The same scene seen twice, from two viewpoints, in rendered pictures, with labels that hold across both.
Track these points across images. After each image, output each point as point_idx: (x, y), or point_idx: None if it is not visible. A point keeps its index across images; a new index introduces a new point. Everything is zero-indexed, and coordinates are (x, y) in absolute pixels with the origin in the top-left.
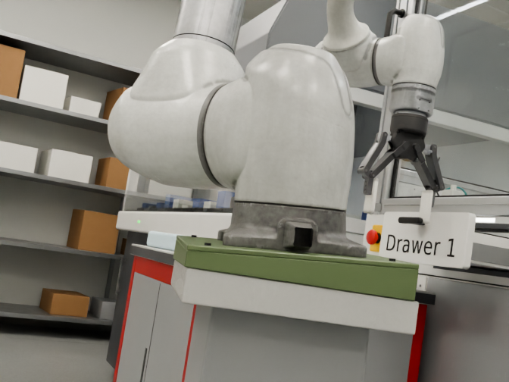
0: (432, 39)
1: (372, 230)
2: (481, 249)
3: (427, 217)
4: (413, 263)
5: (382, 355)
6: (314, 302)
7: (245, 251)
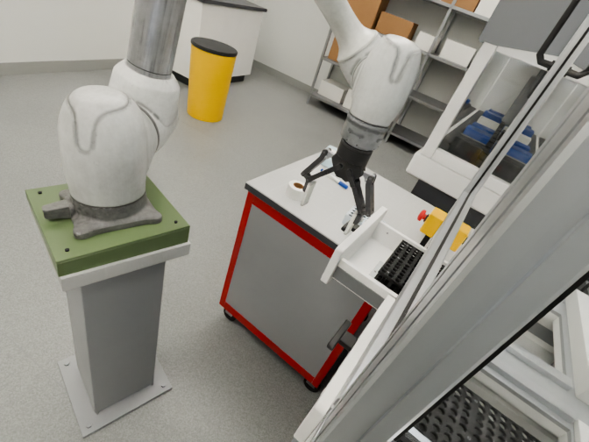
0: (376, 71)
1: (422, 210)
2: (348, 278)
3: (345, 230)
4: (62, 259)
5: (342, 290)
6: (45, 245)
7: (31, 204)
